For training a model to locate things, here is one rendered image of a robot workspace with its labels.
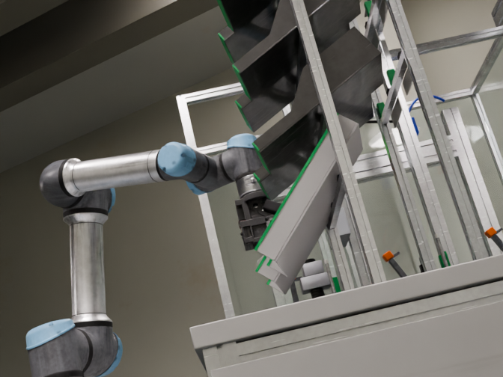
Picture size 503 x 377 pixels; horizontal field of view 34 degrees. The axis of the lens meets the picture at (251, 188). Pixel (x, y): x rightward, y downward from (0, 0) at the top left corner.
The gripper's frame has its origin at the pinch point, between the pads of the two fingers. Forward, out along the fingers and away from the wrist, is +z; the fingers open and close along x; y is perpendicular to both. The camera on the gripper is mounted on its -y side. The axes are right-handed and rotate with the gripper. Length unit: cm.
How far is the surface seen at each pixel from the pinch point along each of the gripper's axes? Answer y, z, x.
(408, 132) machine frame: -60, -58, -78
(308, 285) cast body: -4.6, 3.8, 2.2
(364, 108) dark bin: -21.2, -22.4, 32.0
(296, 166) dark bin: -5.5, -14.8, 28.0
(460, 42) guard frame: -89, -89, -82
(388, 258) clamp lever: -23.9, 1.6, 1.0
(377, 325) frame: -5, 26, 73
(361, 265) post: -20.8, -2.2, -17.5
